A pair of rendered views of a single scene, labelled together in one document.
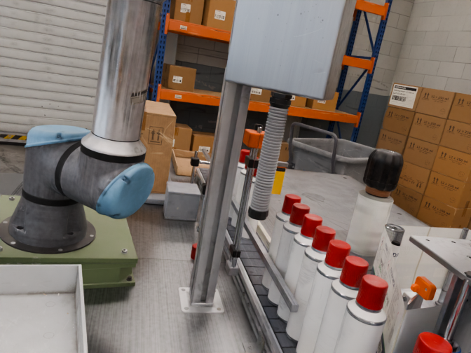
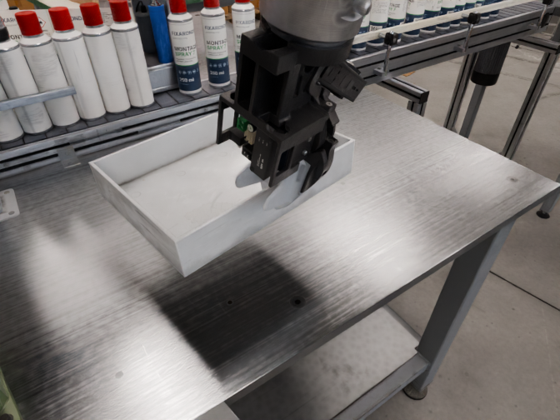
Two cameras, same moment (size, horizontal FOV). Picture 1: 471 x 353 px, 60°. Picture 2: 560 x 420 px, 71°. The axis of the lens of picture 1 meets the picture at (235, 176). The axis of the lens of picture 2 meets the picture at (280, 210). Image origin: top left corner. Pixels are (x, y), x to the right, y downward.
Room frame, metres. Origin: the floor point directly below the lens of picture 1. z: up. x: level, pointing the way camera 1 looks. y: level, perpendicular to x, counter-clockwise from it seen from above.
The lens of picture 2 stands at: (0.45, 0.66, 1.26)
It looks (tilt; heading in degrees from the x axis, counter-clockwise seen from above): 40 degrees down; 251
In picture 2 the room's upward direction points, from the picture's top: straight up
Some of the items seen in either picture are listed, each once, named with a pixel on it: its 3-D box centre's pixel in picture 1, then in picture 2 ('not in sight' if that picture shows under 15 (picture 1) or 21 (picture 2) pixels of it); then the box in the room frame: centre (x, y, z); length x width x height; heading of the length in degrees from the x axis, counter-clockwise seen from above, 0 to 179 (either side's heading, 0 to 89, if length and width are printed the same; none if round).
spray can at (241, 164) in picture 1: (240, 184); not in sight; (1.14, -0.02, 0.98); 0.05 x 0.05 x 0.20
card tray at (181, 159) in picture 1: (202, 164); not in sight; (1.80, 0.16, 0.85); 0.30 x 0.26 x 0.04; 15
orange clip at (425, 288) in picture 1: (422, 288); not in sight; (0.48, -0.26, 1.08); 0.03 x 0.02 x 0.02; 15
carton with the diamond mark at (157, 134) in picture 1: (134, 141); not in sight; (1.42, 0.38, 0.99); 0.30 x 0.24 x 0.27; 17
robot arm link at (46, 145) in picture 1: (59, 158); not in sight; (0.78, 0.35, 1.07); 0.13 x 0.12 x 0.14; 67
